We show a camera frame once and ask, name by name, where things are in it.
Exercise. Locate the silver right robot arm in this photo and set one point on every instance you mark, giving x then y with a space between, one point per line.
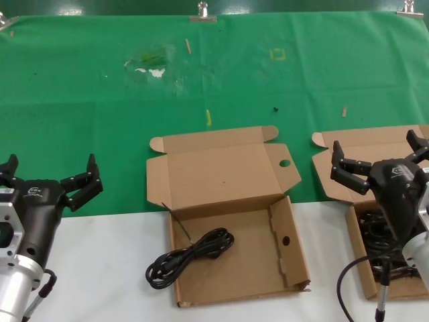
419 250

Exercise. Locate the short wooden stick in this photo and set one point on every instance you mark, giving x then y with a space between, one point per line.
344 112

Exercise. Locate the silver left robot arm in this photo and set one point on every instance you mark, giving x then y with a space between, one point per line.
13 292

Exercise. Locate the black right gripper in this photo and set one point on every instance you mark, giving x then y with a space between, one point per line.
399 198

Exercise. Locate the cardboard box with round hole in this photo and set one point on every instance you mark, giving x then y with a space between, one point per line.
248 255

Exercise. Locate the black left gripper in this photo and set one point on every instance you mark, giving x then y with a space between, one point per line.
37 214

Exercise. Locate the long wooden stick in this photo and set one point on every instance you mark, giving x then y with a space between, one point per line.
188 46

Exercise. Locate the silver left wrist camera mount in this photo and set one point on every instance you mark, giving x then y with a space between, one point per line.
10 214

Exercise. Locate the green table cloth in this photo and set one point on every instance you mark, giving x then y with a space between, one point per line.
67 100

